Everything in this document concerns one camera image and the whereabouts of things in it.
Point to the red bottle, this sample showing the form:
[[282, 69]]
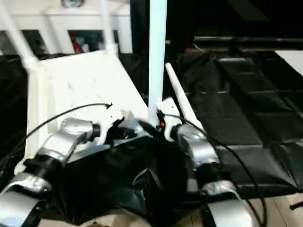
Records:
[[76, 43]]

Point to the large black case yellow label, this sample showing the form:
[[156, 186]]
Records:
[[180, 21]]

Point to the black mat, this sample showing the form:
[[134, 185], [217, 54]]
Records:
[[248, 106]]

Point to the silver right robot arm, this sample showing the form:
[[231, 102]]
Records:
[[203, 146]]

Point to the white flat panel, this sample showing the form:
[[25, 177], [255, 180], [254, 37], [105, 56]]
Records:
[[292, 61]]

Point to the white plastic table leg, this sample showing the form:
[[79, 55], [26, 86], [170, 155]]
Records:
[[106, 28], [157, 59], [181, 94], [16, 37]]

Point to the white cabinet with glass doors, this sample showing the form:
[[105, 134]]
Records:
[[59, 21]]

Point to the grey metal bar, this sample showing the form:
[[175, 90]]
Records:
[[248, 39]]

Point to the thin black rod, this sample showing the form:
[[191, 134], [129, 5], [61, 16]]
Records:
[[296, 205]]

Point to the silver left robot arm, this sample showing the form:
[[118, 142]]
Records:
[[64, 142]]

